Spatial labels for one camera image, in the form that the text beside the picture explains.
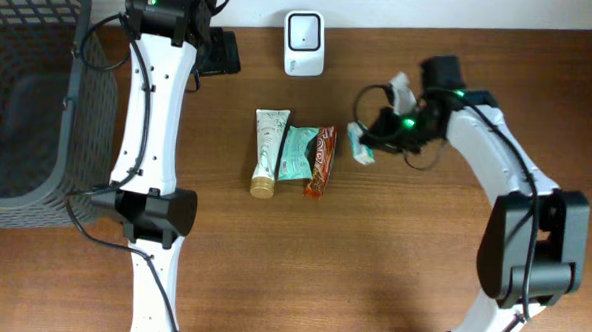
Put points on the grey plastic mesh basket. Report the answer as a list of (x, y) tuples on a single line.
[(57, 117)]

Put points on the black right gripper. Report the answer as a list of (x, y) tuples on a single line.
[(384, 128)]

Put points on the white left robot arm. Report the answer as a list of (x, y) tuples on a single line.
[(172, 43)]

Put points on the white tube with gold cap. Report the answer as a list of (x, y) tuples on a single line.
[(271, 125)]

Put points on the teal snack packet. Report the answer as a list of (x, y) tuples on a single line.
[(294, 162)]

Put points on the white barcode scanner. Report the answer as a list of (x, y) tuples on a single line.
[(304, 43)]

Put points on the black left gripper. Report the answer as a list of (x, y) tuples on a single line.
[(227, 56)]

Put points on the small Kleenex tissue pack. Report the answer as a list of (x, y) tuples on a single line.
[(361, 153)]

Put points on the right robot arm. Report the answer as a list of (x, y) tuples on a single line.
[(533, 249)]

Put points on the red snack bar wrapper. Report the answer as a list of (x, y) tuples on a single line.
[(323, 160)]

